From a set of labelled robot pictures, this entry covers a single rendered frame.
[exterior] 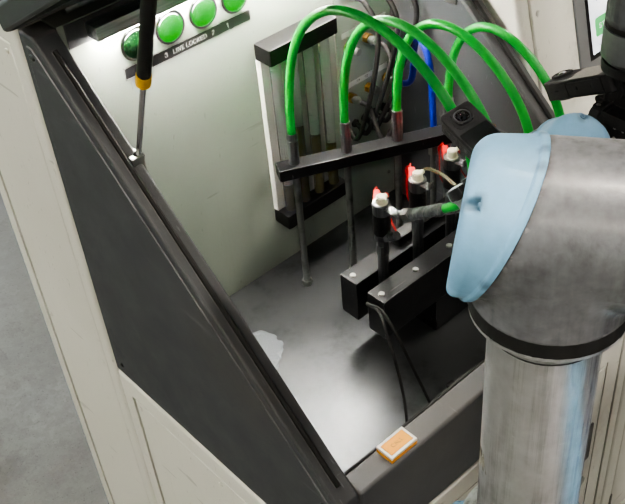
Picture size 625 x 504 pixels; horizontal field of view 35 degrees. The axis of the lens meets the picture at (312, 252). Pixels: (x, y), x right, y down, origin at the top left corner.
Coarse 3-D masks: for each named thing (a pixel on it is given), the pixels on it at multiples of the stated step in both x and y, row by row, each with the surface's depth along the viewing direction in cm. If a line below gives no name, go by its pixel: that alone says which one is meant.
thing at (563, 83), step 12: (564, 72) 128; (576, 72) 127; (588, 72) 124; (600, 72) 122; (552, 84) 127; (564, 84) 126; (576, 84) 124; (588, 84) 123; (600, 84) 121; (612, 84) 120; (552, 96) 128; (564, 96) 127; (576, 96) 125
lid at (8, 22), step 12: (12, 0) 123; (24, 0) 120; (36, 0) 118; (48, 0) 115; (60, 0) 124; (72, 0) 123; (84, 0) 136; (96, 0) 137; (0, 12) 128; (12, 12) 125; (24, 12) 122; (36, 12) 120; (48, 12) 126; (0, 24) 130; (12, 24) 127; (24, 24) 129
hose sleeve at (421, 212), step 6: (432, 204) 143; (438, 204) 141; (408, 210) 147; (414, 210) 145; (420, 210) 144; (426, 210) 143; (432, 210) 141; (438, 210) 140; (408, 216) 146; (414, 216) 145; (420, 216) 144; (426, 216) 143; (432, 216) 142; (438, 216) 142
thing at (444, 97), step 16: (320, 16) 139; (352, 16) 134; (368, 16) 132; (304, 32) 145; (384, 32) 130; (400, 48) 130; (288, 64) 151; (416, 64) 129; (288, 80) 153; (432, 80) 128; (288, 96) 155; (448, 96) 128; (288, 112) 158; (288, 128) 160; (448, 208) 139
